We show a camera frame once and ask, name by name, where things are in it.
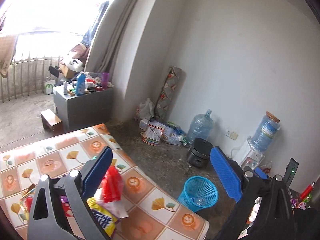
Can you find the cardboard box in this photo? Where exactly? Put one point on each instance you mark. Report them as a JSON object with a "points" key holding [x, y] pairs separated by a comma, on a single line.
{"points": [[67, 73]]}

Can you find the white plastic bag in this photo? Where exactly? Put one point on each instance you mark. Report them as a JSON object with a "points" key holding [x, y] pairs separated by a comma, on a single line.
{"points": [[145, 110]]}

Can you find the blue wastebasket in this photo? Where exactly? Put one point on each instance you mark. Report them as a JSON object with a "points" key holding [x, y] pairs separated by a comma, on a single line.
{"points": [[198, 193]]}

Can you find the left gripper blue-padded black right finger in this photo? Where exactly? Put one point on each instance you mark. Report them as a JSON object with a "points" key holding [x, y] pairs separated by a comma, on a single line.
{"points": [[275, 217]]}

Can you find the pile of floor trash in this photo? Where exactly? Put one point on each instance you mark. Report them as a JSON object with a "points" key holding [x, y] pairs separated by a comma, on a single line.
{"points": [[155, 132]]}

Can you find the purple cup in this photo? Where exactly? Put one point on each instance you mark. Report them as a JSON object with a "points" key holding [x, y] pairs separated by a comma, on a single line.
{"points": [[105, 80]]}

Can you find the black rice cooker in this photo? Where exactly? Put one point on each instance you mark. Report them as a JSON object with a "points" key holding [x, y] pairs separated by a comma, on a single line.
{"points": [[199, 153]]}

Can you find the small wooden stool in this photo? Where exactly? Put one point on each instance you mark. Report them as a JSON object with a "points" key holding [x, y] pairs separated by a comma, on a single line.
{"points": [[51, 122]]}

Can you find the white green paper bag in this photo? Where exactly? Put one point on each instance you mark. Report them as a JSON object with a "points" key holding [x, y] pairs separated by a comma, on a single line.
{"points": [[48, 87]]}

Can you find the blue detergent bottle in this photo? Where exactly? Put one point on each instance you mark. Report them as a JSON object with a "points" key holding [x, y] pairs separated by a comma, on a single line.
{"points": [[80, 84]]}

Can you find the grey cabinet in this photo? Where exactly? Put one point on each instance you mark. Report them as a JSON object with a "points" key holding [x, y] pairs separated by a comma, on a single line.
{"points": [[83, 111]]}

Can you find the red lighter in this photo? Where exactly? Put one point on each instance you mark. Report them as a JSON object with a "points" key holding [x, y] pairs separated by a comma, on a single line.
{"points": [[306, 192]]}

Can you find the patterned rolled mat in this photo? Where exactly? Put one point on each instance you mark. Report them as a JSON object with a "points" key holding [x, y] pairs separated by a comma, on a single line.
{"points": [[167, 92]]}

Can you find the empty water jug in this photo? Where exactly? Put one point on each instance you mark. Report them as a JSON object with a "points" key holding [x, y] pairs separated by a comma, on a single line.
{"points": [[201, 126]]}

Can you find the yellow snack bag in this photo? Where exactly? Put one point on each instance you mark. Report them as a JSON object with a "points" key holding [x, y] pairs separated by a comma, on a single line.
{"points": [[106, 219]]}

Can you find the white water dispenser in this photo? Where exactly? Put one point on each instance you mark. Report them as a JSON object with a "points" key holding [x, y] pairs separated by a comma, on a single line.
{"points": [[247, 155]]}

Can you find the red snack wrapper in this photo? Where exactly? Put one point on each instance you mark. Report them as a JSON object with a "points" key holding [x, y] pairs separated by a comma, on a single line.
{"points": [[112, 185]]}

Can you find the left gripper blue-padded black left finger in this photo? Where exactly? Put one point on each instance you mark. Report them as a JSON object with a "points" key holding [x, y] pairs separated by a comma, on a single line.
{"points": [[47, 219]]}

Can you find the patterned tablecloth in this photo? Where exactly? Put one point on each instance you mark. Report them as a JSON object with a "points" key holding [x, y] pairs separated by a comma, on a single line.
{"points": [[145, 211]]}

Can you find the beige curtain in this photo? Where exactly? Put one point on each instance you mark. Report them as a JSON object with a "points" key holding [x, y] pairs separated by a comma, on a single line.
{"points": [[107, 40]]}

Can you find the wall socket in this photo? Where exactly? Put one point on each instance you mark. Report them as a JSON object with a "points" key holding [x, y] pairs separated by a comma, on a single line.
{"points": [[231, 134]]}

